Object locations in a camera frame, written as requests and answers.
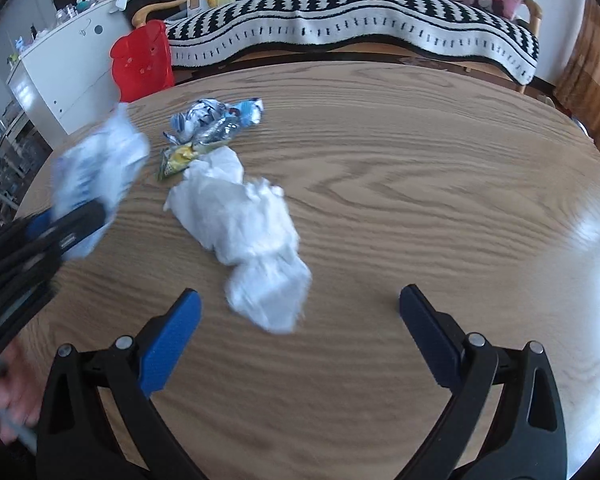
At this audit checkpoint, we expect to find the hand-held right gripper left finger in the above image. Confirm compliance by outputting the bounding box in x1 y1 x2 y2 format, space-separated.
35 287 206 480

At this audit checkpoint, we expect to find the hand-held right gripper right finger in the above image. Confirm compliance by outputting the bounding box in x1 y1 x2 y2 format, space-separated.
398 284 568 480

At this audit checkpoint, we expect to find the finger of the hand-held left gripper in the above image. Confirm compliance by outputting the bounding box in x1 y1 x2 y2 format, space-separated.
54 199 107 262
0 209 57 257

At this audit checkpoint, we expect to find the yellow green snack wrapper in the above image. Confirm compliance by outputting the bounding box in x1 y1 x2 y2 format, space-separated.
158 142 227 182

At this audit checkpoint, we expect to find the white tissue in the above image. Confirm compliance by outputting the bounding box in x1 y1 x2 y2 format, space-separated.
163 147 314 335

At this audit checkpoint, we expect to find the silver wrapper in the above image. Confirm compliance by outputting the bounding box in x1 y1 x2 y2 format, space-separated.
190 116 244 148

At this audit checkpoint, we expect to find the light blue wrapper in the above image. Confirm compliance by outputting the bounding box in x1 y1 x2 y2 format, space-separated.
227 97 265 129

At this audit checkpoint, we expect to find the person's left hand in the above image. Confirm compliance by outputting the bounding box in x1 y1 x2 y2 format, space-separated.
0 342 47 457

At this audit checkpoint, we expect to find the storage rack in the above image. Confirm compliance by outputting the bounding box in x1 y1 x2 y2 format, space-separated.
0 104 52 242

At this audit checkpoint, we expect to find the white cabinet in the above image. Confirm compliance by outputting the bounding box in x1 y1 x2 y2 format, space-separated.
5 0 147 147

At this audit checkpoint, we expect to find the red plastic stool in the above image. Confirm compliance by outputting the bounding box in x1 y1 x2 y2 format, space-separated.
110 19 176 104

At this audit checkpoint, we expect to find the group of small bottles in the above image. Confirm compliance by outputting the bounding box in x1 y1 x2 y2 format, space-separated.
7 0 98 63

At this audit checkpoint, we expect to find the wooden sofa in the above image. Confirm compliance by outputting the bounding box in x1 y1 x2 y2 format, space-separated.
131 0 544 93

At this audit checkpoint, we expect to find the sofa with striped cover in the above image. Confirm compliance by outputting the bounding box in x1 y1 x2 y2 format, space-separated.
166 0 541 87

